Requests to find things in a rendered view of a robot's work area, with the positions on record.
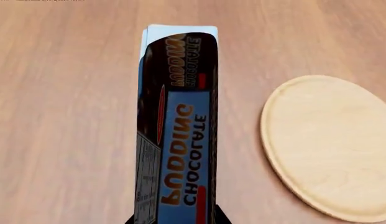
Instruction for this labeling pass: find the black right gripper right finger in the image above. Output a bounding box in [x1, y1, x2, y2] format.
[213, 204, 228, 224]

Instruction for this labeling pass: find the chocolate pudding box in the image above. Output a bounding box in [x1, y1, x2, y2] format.
[133, 22, 219, 224]

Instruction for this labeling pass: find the round light wooden plate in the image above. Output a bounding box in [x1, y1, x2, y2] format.
[260, 75, 386, 223]

